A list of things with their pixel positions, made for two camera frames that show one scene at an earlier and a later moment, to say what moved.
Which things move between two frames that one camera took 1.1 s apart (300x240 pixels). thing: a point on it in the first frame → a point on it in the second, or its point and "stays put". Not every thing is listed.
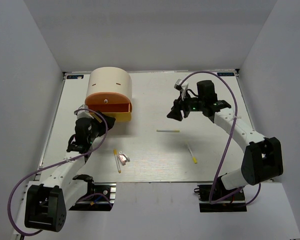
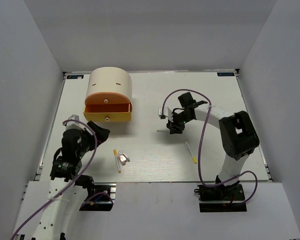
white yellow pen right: (194, 158) stays put
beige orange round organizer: (109, 91) stays put
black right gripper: (179, 105) → (175, 127)
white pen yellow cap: (166, 130) stays put
